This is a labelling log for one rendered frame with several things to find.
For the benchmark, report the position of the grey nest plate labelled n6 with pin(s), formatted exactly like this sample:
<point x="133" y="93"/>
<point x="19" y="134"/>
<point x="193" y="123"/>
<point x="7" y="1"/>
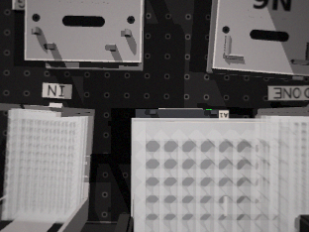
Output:
<point x="259" y="38"/>

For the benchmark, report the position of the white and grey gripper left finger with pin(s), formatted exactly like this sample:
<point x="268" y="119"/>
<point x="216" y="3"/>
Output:
<point x="125" y="223"/>

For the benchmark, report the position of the grey perforated base plate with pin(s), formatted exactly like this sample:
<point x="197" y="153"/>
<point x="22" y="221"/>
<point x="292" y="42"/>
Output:
<point x="176" y="39"/>

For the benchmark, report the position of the white rectangular plate nest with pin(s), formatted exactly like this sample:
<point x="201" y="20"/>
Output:
<point x="85" y="34"/>

